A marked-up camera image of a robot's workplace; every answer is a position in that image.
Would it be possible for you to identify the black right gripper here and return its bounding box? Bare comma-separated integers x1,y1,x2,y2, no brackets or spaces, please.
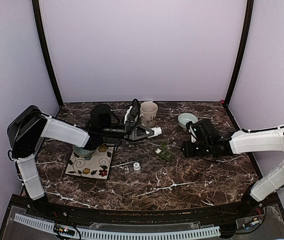
181,139,213,158

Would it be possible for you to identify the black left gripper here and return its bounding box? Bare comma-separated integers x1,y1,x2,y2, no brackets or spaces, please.
100,121,154,142

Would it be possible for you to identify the white pill bottle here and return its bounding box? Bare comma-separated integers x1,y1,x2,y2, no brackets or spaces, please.
145,127,162,138
133,162,141,173

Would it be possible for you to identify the green weekly pill organizer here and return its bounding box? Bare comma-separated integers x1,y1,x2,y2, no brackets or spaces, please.
154,141,173,162

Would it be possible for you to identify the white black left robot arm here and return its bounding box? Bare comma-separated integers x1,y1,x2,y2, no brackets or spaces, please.
7,99,162,218

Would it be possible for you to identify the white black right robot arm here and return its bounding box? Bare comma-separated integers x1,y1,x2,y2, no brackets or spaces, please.
180,119,284,217

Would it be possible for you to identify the white mug with coral pattern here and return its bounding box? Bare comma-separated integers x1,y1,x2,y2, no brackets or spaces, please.
140,101,158,128

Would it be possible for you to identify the striped light blue bowl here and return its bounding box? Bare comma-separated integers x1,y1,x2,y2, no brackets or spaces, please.
177,112,198,130

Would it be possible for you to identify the square floral plate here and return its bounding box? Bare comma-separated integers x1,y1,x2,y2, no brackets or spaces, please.
64,143,116,180

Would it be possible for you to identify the plain celadon green bowl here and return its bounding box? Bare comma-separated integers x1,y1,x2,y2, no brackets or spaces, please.
72,145,96,158

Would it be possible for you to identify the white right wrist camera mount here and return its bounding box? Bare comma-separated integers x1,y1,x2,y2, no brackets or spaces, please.
188,125,197,143

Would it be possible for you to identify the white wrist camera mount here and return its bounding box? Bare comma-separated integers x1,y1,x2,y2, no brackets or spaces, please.
188,125,197,143
123,106,132,124

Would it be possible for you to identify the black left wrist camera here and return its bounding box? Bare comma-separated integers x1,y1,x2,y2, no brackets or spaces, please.
130,98,141,121

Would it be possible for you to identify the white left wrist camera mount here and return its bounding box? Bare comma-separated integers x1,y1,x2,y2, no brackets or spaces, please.
123,106,132,124

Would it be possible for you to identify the black front table rail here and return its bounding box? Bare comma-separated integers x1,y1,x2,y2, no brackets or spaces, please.
1,193,284,230

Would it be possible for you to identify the black frame post right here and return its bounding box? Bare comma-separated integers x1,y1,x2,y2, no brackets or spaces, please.
223,0,254,109

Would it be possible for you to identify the black frame post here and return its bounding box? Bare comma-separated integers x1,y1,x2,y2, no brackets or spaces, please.
223,0,254,109
31,0,64,108

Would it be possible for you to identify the white slotted cable duct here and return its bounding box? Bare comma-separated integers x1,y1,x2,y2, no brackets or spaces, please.
13,213,221,240

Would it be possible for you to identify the black frame post left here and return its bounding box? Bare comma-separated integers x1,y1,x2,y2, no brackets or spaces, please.
31,0,64,108

